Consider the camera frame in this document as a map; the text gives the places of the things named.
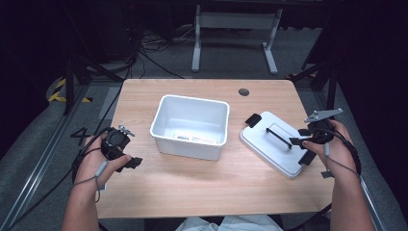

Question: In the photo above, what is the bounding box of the person's right hand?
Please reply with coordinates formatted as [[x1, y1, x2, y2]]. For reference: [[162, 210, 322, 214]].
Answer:
[[302, 119, 361, 182]]

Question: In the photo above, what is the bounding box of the white plastic storage box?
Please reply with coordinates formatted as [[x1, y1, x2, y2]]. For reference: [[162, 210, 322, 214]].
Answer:
[[149, 93, 231, 162]]

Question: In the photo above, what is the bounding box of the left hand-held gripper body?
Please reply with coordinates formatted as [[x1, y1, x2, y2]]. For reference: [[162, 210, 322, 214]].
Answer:
[[100, 124, 136, 162]]

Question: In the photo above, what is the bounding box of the person's light clothing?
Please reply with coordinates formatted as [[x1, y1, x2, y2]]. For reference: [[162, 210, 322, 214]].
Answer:
[[174, 214, 285, 231]]

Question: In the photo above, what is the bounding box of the bundle of floor cables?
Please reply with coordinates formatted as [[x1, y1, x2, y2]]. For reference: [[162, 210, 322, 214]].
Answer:
[[126, 23, 197, 80]]

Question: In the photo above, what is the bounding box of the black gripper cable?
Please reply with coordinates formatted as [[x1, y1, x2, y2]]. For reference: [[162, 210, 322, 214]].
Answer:
[[6, 126, 114, 229], [316, 127, 363, 178]]

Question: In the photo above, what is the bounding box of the person's left hand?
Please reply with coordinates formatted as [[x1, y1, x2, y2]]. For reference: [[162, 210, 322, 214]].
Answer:
[[74, 132, 133, 191]]

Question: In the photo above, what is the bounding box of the white lid with black handle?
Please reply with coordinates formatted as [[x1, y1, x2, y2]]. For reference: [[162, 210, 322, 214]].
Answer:
[[239, 111, 318, 180]]

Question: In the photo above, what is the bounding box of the grey wrist cord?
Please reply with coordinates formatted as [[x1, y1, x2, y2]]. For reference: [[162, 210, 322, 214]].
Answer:
[[323, 141, 361, 179], [72, 160, 109, 204]]

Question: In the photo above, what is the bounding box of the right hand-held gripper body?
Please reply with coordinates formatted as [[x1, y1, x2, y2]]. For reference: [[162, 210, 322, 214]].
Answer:
[[303, 108, 344, 146]]

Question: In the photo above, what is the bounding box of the black tripod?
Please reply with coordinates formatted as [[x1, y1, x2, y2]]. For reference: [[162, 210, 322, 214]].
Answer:
[[287, 57, 342, 112], [63, 52, 125, 116]]

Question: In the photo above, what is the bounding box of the grey metal stand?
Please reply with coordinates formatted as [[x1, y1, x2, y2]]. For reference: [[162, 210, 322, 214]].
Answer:
[[191, 4, 284, 76]]

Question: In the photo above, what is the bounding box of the aluminium floor rail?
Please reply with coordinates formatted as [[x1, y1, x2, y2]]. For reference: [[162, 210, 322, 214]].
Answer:
[[0, 84, 94, 231]]

